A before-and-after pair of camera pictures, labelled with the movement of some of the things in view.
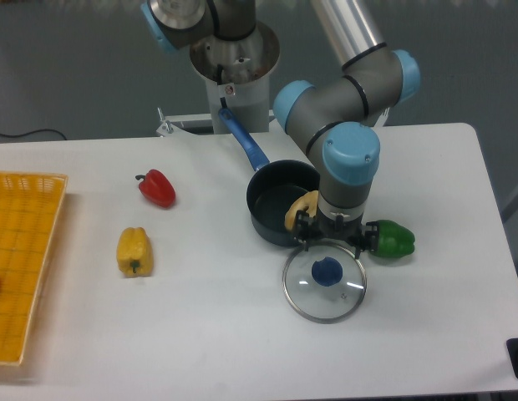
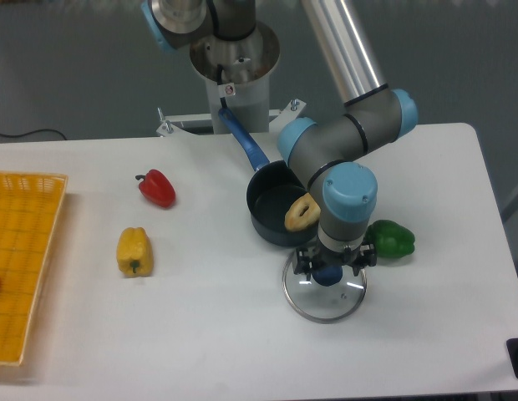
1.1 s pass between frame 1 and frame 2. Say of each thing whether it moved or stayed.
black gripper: moved
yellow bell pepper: stayed
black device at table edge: stayed
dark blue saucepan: stayed
